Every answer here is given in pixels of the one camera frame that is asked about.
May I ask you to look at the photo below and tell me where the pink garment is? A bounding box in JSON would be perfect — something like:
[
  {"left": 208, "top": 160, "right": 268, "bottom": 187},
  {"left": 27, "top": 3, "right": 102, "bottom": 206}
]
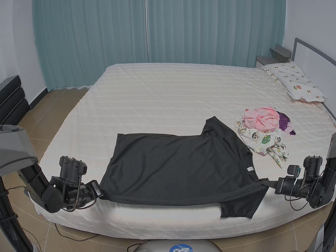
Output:
[{"left": 241, "top": 106, "right": 280, "bottom": 132}]

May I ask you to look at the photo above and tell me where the bed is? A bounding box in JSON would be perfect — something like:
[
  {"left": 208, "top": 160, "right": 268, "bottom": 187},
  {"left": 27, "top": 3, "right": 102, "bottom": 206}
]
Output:
[{"left": 30, "top": 37, "right": 336, "bottom": 242}]

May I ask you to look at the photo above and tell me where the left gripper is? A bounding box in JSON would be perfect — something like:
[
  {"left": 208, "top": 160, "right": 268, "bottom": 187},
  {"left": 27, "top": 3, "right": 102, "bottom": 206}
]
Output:
[{"left": 83, "top": 180, "right": 103, "bottom": 204}]

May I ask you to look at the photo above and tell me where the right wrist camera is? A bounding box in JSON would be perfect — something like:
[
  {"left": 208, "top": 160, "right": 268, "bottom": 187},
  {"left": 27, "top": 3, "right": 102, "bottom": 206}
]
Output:
[{"left": 287, "top": 164, "right": 301, "bottom": 180}]

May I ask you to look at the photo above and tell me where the black T-shirt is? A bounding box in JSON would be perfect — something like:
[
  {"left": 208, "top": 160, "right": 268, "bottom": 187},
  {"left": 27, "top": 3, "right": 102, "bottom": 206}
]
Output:
[{"left": 99, "top": 116, "right": 270, "bottom": 219}]

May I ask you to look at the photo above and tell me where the black cable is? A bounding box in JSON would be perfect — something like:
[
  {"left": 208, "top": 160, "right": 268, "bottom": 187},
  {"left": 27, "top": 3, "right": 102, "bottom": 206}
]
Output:
[
  {"left": 54, "top": 223, "right": 99, "bottom": 240},
  {"left": 288, "top": 193, "right": 315, "bottom": 211}
]

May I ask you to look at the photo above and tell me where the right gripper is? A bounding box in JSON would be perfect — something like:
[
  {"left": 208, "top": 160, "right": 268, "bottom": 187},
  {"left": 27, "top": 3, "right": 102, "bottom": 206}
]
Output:
[{"left": 274, "top": 176, "right": 298, "bottom": 197}]

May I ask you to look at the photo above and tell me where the white printed pyjama top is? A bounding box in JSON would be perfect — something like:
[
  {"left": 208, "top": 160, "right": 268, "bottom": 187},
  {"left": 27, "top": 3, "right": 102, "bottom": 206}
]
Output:
[{"left": 234, "top": 118, "right": 289, "bottom": 169}]

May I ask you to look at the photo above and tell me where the purple garment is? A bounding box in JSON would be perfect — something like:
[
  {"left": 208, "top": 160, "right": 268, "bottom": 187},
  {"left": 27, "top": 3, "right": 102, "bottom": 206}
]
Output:
[{"left": 278, "top": 111, "right": 296, "bottom": 135}]

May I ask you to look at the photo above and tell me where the blue-green curtain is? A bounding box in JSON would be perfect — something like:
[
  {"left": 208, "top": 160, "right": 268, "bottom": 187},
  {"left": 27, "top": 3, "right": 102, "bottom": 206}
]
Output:
[
  {"left": 32, "top": 0, "right": 149, "bottom": 92},
  {"left": 146, "top": 0, "right": 287, "bottom": 68}
]

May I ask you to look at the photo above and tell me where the white printed pillow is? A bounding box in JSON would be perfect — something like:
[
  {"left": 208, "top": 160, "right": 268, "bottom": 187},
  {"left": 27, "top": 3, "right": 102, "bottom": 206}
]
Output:
[{"left": 259, "top": 61, "right": 327, "bottom": 102}]

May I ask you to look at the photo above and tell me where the black chest of drawers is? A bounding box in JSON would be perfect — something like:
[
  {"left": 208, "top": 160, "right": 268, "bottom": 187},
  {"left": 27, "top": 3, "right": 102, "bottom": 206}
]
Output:
[{"left": 0, "top": 75, "right": 31, "bottom": 125}]

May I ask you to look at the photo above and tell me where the grey bedside table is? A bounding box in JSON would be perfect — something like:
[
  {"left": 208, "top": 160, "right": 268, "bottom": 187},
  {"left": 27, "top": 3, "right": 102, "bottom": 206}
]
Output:
[{"left": 256, "top": 44, "right": 292, "bottom": 68}]

